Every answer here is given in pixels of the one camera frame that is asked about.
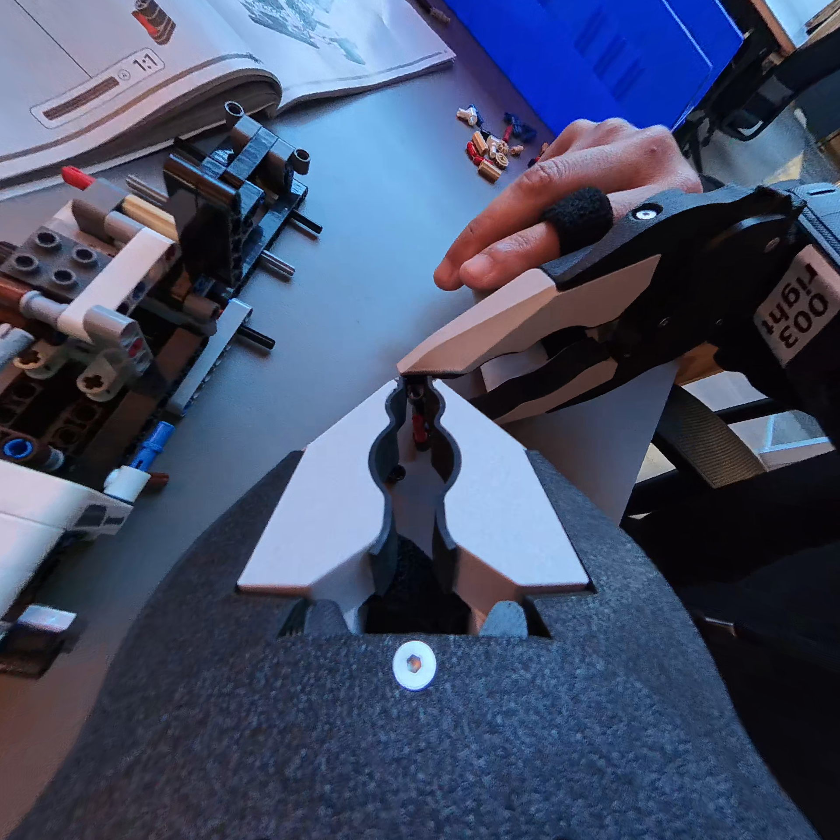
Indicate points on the blue storage bin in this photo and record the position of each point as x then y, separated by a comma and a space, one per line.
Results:
590, 52

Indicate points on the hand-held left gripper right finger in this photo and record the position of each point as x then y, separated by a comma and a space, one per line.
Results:
505, 518

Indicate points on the person's dark clothing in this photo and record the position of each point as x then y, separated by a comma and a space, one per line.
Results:
754, 590

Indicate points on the pile of small lego pins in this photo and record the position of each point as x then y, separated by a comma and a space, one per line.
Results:
499, 144

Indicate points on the partly built lego truck model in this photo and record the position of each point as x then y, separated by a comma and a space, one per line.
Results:
111, 282

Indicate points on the black mesh office chair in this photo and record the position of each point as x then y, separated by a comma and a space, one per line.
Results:
709, 433

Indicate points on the black red lego connector assembly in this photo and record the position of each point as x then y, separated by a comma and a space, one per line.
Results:
420, 426

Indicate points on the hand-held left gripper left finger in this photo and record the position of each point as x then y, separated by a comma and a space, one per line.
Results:
315, 512

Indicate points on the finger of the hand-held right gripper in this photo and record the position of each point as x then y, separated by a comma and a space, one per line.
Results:
544, 394
525, 315

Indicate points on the person's right hand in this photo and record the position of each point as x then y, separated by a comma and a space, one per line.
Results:
558, 164

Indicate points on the brown lego axle pin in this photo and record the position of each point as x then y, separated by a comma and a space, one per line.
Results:
438, 13

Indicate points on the black background office chair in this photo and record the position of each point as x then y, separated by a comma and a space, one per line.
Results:
774, 92

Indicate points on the open lego instruction booklet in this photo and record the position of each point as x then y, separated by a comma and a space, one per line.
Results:
197, 39

